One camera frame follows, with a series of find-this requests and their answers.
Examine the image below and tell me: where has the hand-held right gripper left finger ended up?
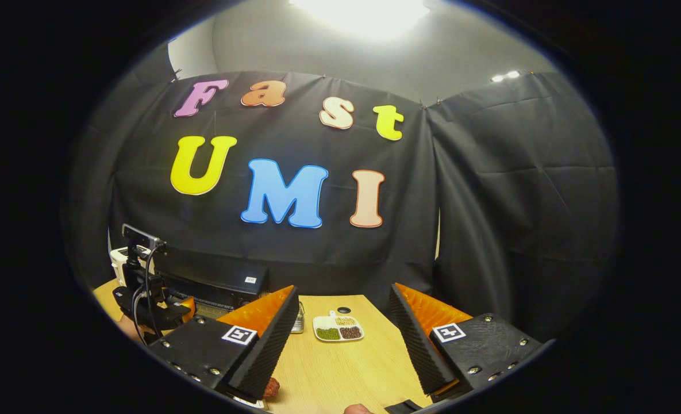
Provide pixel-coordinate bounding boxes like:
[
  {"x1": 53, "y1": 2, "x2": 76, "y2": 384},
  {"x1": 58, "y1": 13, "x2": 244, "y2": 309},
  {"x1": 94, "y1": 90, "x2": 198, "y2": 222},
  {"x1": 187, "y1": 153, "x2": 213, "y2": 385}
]
[{"x1": 147, "y1": 286, "x2": 299, "y2": 403}]

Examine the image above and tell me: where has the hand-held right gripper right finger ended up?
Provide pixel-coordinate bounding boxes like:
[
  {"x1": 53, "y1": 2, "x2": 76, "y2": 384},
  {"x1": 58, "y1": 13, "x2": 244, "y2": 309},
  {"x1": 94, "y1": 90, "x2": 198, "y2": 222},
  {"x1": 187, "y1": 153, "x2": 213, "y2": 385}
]
[{"x1": 389, "y1": 283, "x2": 543, "y2": 405}]

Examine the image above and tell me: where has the black electric oven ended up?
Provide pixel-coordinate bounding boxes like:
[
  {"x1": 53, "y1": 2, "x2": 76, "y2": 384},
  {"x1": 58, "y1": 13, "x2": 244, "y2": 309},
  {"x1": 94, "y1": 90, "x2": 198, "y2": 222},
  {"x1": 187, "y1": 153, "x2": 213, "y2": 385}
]
[{"x1": 155, "y1": 247, "x2": 270, "y2": 318}]

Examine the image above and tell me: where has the white toaster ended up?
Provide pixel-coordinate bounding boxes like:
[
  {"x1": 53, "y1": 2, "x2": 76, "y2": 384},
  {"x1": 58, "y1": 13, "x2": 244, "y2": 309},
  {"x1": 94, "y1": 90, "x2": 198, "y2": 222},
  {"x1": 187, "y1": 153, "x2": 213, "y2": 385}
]
[{"x1": 109, "y1": 246, "x2": 156, "y2": 286}]

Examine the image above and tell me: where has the white divided bean plate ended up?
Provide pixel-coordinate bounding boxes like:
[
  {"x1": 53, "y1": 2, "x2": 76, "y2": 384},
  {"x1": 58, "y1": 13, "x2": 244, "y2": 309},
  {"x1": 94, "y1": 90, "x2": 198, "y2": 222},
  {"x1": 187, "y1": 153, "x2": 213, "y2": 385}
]
[{"x1": 313, "y1": 311, "x2": 365, "y2": 343}]

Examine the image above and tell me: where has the large ceiling light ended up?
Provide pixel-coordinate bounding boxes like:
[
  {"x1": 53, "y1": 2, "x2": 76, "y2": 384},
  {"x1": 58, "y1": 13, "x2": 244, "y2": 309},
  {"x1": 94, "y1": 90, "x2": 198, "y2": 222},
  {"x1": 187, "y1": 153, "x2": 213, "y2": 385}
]
[{"x1": 288, "y1": 0, "x2": 433, "y2": 41}]

